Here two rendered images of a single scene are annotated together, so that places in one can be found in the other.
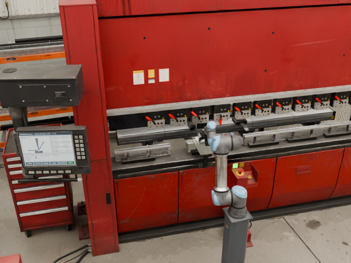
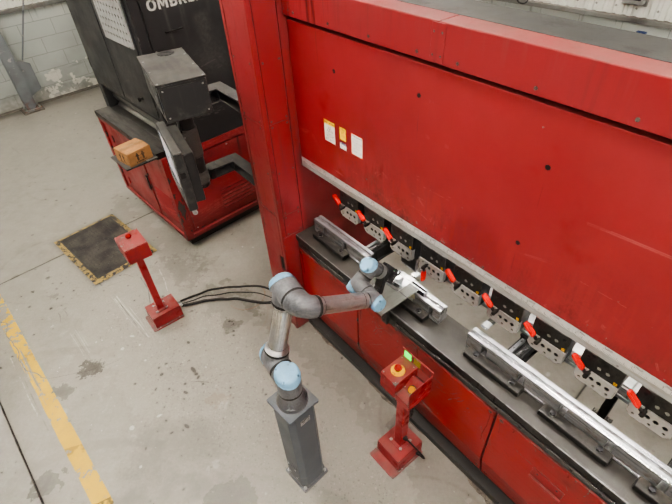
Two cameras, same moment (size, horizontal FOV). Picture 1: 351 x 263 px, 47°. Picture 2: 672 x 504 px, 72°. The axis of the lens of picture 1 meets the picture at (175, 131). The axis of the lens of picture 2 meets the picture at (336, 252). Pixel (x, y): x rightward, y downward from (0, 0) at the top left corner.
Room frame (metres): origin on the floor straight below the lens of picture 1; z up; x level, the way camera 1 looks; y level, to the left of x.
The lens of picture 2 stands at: (2.23, -1.69, 2.75)
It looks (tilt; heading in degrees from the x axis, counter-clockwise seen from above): 41 degrees down; 67
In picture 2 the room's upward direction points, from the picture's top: 4 degrees counter-clockwise
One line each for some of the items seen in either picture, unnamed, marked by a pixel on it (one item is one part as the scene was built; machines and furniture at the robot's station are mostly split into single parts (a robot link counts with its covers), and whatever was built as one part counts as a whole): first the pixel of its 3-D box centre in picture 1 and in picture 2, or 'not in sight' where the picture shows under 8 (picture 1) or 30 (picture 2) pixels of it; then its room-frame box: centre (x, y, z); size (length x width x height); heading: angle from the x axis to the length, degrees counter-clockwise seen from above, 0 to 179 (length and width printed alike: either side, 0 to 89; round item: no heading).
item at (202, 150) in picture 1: (206, 146); (387, 293); (3.11, -0.27, 1.00); 0.26 x 0.18 x 0.01; 14
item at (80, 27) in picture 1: (91, 126); (320, 171); (3.19, 0.75, 1.15); 0.85 x 0.25 x 2.30; 14
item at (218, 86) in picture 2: not in sight; (219, 101); (2.68, 0.96, 1.67); 0.40 x 0.24 x 0.07; 104
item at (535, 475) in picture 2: (303, 169); (545, 484); (3.34, -1.27, 0.59); 0.15 x 0.02 x 0.07; 104
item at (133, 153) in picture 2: not in sight; (131, 151); (2.10, 1.93, 1.04); 0.30 x 0.26 x 0.12; 108
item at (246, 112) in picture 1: (241, 108); (471, 282); (3.34, -0.60, 1.26); 0.15 x 0.09 x 0.17; 104
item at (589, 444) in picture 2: (301, 138); (573, 433); (3.43, -1.23, 0.89); 0.30 x 0.05 x 0.03; 104
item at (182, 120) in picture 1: (177, 115); (379, 221); (3.20, -0.02, 1.26); 0.15 x 0.09 x 0.17; 104
